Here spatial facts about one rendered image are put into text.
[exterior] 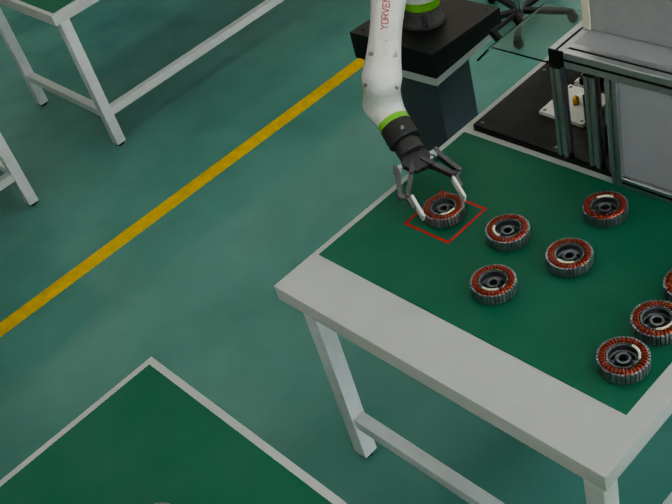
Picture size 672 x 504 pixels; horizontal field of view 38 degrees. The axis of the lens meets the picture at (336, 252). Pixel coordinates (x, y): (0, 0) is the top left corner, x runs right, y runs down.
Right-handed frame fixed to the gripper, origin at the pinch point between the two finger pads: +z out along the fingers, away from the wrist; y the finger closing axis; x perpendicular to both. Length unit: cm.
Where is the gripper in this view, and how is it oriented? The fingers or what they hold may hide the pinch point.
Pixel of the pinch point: (441, 203)
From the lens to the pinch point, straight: 256.1
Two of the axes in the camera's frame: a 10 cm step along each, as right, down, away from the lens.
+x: -0.4, -3.8, -9.3
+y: -9.0, 4.2, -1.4
